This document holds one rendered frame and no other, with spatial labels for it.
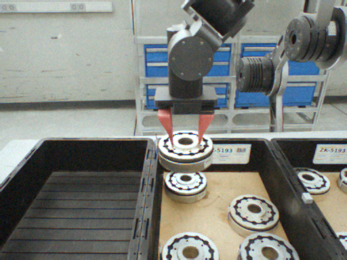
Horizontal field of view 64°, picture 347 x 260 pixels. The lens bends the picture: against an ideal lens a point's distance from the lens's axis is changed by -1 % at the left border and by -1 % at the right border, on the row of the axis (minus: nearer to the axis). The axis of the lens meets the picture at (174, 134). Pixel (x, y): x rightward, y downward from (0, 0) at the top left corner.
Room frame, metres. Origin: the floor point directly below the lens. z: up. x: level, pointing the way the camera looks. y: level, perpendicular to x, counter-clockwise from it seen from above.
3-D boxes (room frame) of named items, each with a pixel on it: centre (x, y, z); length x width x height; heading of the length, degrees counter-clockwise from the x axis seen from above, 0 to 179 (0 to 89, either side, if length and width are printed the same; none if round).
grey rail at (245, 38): (2.38, -0.51, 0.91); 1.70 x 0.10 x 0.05; 93
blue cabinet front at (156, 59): (2.33, -0.11, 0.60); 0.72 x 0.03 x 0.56; 93
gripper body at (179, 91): (0.45, -0.02, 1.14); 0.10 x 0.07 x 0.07; 89
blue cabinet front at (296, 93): (2.37, -0.91, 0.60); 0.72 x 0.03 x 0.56; 93
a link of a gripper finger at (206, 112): (0.45, -0.03, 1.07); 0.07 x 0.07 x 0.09; 89
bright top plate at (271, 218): (0.45, -0.17, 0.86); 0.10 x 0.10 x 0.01
